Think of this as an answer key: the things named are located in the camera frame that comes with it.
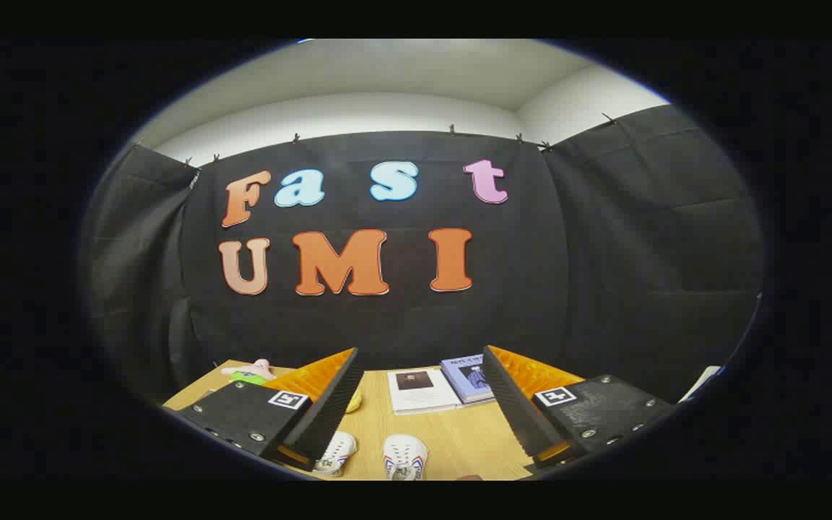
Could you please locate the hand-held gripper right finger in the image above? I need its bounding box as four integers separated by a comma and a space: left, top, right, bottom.
481, 344, 675, 472

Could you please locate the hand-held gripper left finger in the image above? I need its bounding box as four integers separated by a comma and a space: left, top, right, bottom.
176, 347, 360, 472

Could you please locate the white striped canvas shoe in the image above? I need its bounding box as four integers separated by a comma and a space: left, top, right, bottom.
313, 431, 358, 477
383, 433, 429, 481

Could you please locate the blue book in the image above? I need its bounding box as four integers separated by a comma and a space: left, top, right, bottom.
440, 354, 495, 405

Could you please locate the pink and green plush toy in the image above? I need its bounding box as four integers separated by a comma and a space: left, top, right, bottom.
220, 359, 277, 386

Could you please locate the white book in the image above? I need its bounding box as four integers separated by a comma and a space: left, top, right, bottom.
387, 368, 464, 416

